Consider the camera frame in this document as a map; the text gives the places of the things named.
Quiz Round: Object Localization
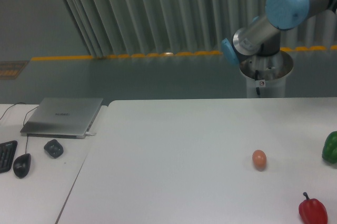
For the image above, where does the black thin cable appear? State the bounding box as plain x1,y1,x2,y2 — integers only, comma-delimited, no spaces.
0,102,27,121

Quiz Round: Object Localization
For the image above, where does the black mouse cable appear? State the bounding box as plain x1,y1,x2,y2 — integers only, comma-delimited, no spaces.
22,105,39,154

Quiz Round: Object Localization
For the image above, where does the brown egg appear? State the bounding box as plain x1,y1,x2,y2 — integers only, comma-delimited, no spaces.
252,150,267,171

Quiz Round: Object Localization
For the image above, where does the black computer mouse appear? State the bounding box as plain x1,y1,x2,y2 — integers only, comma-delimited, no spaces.
13,153,31,179

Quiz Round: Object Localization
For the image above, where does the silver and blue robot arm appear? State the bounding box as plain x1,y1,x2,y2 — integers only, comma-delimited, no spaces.
221,0,336,64

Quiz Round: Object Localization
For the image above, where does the grey pleated curtain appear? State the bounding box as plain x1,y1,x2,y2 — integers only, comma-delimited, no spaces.
49,0,337,58

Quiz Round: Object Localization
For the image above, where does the black keyboard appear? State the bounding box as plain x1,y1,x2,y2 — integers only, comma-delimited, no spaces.
0,140,17,173

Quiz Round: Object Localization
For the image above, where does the green bell pepper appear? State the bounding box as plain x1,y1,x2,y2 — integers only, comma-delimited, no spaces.
322,131,337,164

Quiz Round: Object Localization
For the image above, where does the silver closed laptop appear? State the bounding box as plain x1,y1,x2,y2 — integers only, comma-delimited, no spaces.
21,98,103,139

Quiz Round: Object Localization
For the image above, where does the red bell pepper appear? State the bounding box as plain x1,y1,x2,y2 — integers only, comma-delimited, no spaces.
299,192,328,224

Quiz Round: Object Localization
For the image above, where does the small black controller device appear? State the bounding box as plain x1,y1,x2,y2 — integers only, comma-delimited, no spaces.
44,139,64,159

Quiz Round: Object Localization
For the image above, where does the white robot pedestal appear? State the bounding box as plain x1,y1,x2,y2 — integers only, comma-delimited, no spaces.
240,51,293,98

